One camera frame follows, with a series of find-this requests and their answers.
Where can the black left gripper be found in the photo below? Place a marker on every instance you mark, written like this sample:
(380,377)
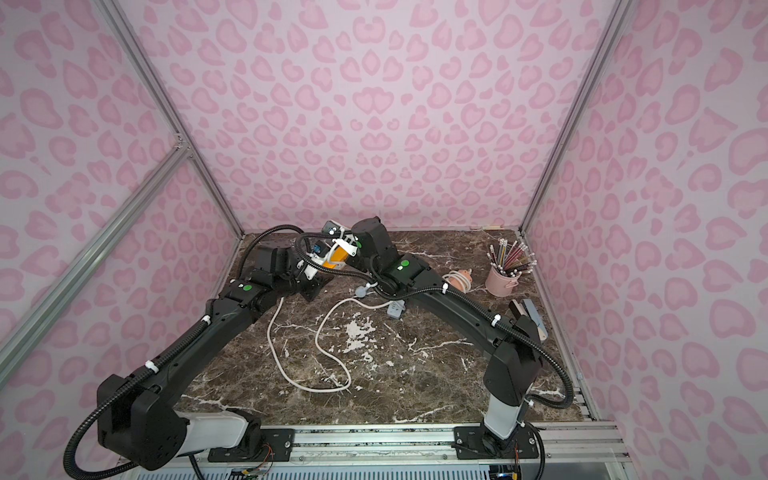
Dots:
(313,282)

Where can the yellow power strip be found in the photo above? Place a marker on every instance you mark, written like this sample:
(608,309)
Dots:
(336,258)

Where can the light blue power strip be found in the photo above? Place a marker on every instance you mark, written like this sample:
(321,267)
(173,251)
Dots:
(396,309)

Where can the pink power strip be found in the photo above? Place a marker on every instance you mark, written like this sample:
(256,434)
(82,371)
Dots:
(459,279)

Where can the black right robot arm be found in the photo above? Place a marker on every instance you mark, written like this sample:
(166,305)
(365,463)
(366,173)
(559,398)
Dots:
(519,371)

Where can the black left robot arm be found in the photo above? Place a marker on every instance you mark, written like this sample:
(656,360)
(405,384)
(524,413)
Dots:
(135,416)

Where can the pink pen cup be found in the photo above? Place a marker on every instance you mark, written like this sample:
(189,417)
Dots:
(500,283)

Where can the bundle of pens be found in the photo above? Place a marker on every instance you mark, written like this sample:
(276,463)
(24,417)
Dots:
(511,259)

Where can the wooden grey block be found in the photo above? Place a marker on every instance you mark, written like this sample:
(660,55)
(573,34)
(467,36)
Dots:
(526,307)

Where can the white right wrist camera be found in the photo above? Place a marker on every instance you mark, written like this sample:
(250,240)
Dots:
(334,229)

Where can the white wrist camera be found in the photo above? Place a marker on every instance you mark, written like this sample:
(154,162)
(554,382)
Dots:
(318,251)
(334,229)

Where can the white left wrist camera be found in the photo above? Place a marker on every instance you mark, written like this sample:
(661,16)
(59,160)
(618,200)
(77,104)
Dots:
(318,251)

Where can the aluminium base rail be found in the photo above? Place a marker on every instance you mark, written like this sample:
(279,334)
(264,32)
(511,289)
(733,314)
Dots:
(570,450)

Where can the aluminium diagonal frame bar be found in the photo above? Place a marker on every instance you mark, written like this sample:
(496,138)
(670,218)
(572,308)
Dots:
(38,321)

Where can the aluminium corner frame post left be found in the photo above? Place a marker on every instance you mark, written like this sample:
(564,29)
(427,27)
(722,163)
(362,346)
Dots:
(128,39)

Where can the aluminium corner frame post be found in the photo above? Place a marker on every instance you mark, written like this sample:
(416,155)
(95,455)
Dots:
(620,14)
(128,39)

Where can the aluminium corner frame post right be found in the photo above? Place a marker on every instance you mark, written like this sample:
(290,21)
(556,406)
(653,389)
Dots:
(620,14)

